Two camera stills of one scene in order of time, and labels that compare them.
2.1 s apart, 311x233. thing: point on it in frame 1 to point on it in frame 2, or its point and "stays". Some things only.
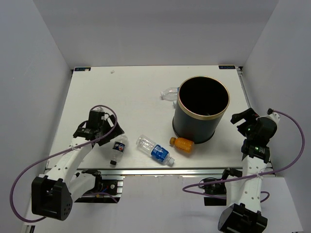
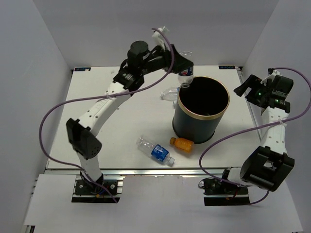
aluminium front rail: (217, 171) stays
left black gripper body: (103, 128) to (159, 61)
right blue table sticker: (227, 67) stays
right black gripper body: (251, 133) to (263, 91)
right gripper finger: (250, 114) to (252, 81)
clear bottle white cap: (169, 94) stays
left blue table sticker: (82, 69) stays
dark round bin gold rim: (202, 102) stays
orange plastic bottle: (185, 145) stays
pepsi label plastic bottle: (118, 148) to (185, 76)
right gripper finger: (244, 128) to (253, 97)
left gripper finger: (118, 130) to (180, 62)
